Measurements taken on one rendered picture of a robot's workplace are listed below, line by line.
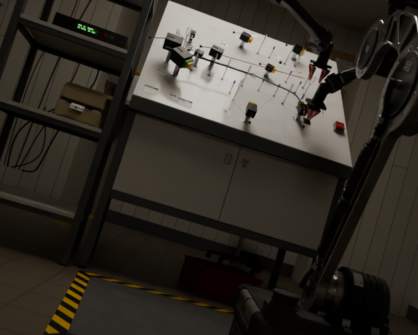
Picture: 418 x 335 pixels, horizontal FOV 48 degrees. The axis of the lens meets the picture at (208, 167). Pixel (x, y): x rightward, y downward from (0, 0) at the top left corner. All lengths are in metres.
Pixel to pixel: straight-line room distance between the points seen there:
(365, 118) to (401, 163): 0.53
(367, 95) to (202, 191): 2.64
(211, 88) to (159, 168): 0.53
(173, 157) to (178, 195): 0.19
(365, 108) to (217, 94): 2.35
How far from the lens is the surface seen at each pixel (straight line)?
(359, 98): 4.64
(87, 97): 2.40
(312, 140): 2.57
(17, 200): 2.35
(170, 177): 2.35
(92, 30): 2.43
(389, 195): 4.66
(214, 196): 2.38
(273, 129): 2.49
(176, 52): 2.46
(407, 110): 1.15
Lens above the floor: 0.48
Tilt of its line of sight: 4 degrees up
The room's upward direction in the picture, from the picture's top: 17 degrees clockwise
